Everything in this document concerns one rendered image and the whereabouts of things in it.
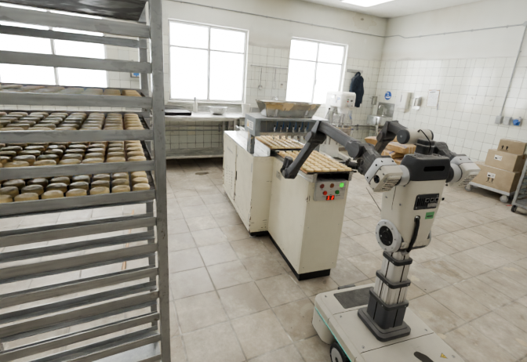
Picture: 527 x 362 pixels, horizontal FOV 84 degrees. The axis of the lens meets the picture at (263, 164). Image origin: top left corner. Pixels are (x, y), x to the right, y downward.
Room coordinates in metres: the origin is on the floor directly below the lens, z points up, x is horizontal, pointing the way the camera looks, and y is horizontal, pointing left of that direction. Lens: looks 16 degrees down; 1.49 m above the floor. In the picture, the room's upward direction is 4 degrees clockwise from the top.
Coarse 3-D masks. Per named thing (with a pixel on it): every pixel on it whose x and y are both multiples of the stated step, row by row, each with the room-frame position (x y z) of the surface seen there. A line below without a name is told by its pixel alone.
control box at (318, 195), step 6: (330, 180) 1.98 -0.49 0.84; (336, 180) 1.99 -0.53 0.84; (342, 180) 2.00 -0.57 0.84; (318, 186) 1.92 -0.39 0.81; (324, 186) 1.93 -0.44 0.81; (336, 186) 1.97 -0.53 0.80; (318, 192) 1.92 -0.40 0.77; (330, 192) 1.96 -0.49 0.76; (342, 192) 1.99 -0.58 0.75; (318, 198) 1.92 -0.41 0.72; (324, 198) 1.94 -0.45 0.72; (330, 198) 1.96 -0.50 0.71; (336, 198) 1.98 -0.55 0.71; (342, 198) 1.99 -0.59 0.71
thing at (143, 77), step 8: (144, 8) 1.20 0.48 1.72; (144, 24) 1.20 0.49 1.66; (144, 40) 1.20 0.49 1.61; (144, 56) 1.20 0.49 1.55; (144, 80) 1.20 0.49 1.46; (144, 88) 1.20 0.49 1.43; (152, 208) 1.20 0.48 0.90; (152, 240) 1.20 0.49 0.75; (152, 256) 1.20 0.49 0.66; (152, 280) 1.20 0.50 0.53
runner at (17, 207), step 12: (120, 192) 0.77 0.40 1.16; (132, 192) 0.79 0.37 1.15; (144, 192) 0.80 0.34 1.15; (0, 204) 0.65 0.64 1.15; (12, 204) 0.66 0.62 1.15; (24, 204) 0.67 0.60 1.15; (36, 204) 0.68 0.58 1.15; (48, 204) 0.70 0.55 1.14; (60, 204) 0.71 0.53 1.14; (72, 204) 0.72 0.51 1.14; (84, 204) 0.73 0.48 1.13; (96, 204) 0.74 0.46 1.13
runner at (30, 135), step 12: (0, 132) 0.66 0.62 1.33; (12, 132) 0.67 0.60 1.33; (24, 132) 0.68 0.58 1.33; (36, 132) 0.69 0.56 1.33; (48, 132) 0.70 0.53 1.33; (60, 132) 0.72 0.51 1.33; (72, 132) 0.73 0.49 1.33; (84, 132) 0.74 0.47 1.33; (96, 132) 0.75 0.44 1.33; (108, 132) 0.76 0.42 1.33; (120, 132) 0.78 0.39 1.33; (132, 132) 0.79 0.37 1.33; (144, 132) 0.80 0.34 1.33
